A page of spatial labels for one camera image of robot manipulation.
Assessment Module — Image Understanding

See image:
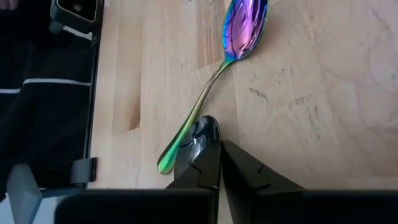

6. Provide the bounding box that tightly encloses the iridescent purple spoon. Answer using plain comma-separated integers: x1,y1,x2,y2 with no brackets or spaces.
157,0,270,175

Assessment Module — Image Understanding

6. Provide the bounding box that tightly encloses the black table clamp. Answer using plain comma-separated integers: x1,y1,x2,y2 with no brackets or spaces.
70,157,99,187

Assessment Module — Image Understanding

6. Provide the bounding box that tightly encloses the black aluminium table frame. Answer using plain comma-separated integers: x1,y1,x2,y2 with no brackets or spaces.
83,29,101,160

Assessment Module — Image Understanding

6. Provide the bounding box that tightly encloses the grey metal bracket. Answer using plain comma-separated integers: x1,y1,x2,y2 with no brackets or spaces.
6,164,75,224

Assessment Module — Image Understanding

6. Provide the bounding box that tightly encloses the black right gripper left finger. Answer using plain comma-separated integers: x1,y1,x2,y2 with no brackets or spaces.
54,139,223,224

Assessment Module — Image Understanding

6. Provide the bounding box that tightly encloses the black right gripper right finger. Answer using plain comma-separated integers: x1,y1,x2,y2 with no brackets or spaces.
221,139,398,224

